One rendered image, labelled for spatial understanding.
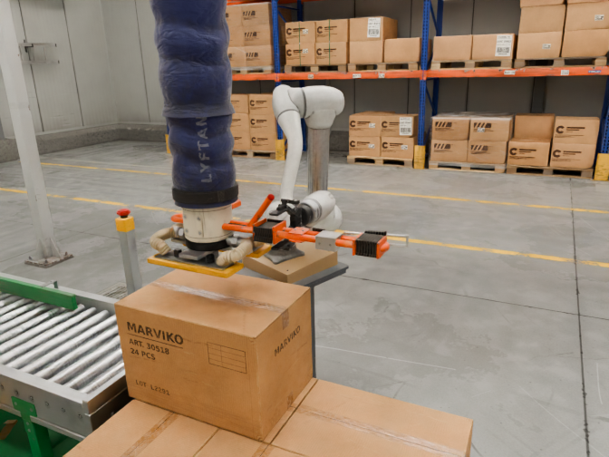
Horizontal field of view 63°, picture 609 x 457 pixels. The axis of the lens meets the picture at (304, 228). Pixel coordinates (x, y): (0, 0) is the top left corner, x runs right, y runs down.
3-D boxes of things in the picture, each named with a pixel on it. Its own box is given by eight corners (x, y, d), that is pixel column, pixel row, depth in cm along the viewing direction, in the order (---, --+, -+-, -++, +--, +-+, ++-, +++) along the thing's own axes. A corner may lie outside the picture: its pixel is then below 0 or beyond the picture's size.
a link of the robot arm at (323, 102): (294, 228, 265) (333, 223, 270) (304, 245, 251) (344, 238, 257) (294, 82, 225) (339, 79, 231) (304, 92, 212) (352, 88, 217)
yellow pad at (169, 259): (147, 263, 175) (145, 249, 174) (166, 254, 184) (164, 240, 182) (227, 279, 161) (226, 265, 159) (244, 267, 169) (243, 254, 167)
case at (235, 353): (128, 396, 193) (113, 303, 180) (193, 345, 227) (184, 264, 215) (262, 442, 168) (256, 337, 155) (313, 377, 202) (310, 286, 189)
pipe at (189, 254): (149, 251, 176) (148, 236, 174) (194, 230, 197) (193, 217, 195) (229, 267, 161) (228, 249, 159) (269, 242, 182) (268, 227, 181)
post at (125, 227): (139, 380, 295) (114, 218, 264) (147, 374, 301) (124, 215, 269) (148, 383, 292) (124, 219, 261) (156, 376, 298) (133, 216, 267)
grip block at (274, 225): (251, 241, 164) (250, 225, 162) (266, 233, 172) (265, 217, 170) (274, 245, 160) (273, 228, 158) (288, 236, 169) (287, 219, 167)
